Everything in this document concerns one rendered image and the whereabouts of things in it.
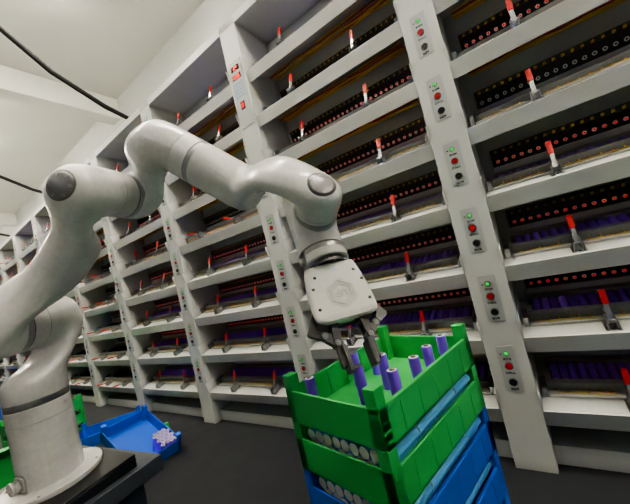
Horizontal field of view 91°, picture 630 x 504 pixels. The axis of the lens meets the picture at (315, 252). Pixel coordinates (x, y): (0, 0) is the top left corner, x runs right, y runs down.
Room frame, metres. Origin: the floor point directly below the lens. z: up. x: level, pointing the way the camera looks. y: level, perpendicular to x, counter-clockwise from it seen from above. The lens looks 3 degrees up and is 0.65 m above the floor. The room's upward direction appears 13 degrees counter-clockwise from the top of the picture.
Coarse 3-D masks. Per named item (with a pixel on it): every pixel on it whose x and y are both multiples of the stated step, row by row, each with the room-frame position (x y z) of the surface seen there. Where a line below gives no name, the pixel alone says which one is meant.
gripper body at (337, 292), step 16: (336, 256) 0.51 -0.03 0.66; (304, 272) 0.51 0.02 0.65; (320, 272) 0.50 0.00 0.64; (336, 272) 0.50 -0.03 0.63; (352, 272) 0.51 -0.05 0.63; (320, 288) 0.49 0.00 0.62; (336, 288) 0.49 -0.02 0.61; (352, 288) 0.49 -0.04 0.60; (368, 288) 0.50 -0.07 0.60; (320, 304) 0.47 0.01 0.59; (336, 304) 0.48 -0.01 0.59; (352, 304) 0.48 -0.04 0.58; (368, 304) 0.48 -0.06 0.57; (320, 320) 0.46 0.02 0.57; (336, 320) 0.47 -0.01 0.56; (352, 320) 0.50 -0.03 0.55
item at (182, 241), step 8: (256, 208) 1.50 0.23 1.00; (256, 216) 1.27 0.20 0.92; (216, 224) 1.67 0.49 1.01; (240, 224) 1.33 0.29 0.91; (248, 224) 1.31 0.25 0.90; (256, 224) 1.29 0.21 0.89; (192, 232) 1.68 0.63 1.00; (216, 232) 1.42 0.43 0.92; (224, 232) 1.40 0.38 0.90; (232, 232) 1.37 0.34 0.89; (240, 232) 1.35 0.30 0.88; (176, 240) 1.59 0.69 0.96; (184, 240) 1.63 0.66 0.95; (200, 240) 1.49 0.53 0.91; (208, 240) 1.47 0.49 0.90; (216, 240) 1.44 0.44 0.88; (184, 248) 1.58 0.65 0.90; (192, 248) 1.55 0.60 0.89
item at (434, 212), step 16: (432, 176) 1.03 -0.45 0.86; (384, 192) 1.13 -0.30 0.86; (400, 192) 1.10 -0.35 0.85; (416, 192) 1.08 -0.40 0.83; (432, 192) 1.05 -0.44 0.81; (352, 208) 1.22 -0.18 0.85; (368, 208) 1.19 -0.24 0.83; (384, 208) 1.15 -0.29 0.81; (400, 208) 1.02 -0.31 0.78; (416, 208) 0.98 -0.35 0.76; (432, 208) 0.94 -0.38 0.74; (352, 224) 1.11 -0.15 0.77; (368, 224) 1.06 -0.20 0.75; (384, 224) 1.00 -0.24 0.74; (400, 224) 0.95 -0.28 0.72; (416, 224) 0.93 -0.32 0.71; (432, 224) 0.91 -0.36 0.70; (288, 240) 1.22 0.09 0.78; (352, 240) 1.05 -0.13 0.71; (368, 240) 1.02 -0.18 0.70; (288, 256) 1.21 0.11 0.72
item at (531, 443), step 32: (416, 0) 0.84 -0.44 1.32; (416, 64) 0.86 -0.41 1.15; (448, 64) 0.82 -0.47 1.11; (448, 96) 0.83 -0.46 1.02; (448, 128) 0.84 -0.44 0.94; (448, 192) 0.86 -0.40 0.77; (480, 192) 0.82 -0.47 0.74; (480, 224) 0.83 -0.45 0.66; (480, 256) 0.84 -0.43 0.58; (512, 288) 0.91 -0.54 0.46; (480, 320) 0.86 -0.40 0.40; (512, 320) 0.82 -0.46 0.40; (512, 416) 0.85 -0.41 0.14; (512, 448) 0.87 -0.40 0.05; (544, 448) 0.82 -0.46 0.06
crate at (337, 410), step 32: (384, 352) 0.73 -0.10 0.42; (416, 352) 0.69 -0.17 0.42; (448, 352) 0.54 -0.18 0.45; (288, 384) 0.54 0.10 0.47; (320, 384) 0.60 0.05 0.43; (352, 384) 0.63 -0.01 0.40; (416, 384) 0.47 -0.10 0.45; (448, 384) 0.53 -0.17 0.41; (320, 416) 0.49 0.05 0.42; (352, 416) 0.44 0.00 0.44; (384, 416) 0.41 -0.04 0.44; (416, 416) 0.45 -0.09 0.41; (384, 448) 0.40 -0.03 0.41
